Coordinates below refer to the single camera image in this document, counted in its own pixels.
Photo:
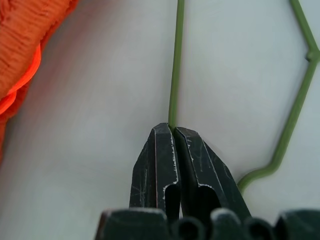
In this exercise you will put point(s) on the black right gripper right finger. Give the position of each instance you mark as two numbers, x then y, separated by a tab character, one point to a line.
210	170

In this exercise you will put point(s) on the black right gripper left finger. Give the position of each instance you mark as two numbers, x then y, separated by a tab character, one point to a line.
147	170

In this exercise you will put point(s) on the orange shorts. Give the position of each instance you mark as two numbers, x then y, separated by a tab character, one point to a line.
17	37

